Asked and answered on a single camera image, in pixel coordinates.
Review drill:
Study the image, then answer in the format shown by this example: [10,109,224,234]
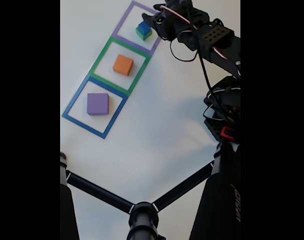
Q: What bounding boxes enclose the blue square frame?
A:
[61,75,129,140]

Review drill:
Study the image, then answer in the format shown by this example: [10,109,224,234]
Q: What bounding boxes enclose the green cube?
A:
[135,26,153,41]

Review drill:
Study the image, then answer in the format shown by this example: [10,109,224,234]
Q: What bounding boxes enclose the small blue cube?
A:
[138,20,151,35]

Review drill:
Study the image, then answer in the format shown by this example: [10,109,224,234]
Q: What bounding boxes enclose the black camera tripod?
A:
[60,141,241,240]

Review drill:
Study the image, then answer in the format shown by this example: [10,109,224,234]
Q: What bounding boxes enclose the red black table clamp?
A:
[220,126,239,141]

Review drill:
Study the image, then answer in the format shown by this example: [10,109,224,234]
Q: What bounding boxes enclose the purple block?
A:
[87,92,110,116]

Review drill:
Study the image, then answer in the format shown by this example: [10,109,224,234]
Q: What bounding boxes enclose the orange block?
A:
[112,54,134,77]

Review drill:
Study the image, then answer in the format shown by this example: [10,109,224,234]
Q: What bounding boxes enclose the black cable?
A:
[169,4,234,123]

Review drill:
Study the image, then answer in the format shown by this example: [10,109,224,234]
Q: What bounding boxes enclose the purple square frame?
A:
[111,0,165,56]

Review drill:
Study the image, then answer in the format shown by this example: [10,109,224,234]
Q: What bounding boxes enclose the green square frame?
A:
[88,35,152,97]

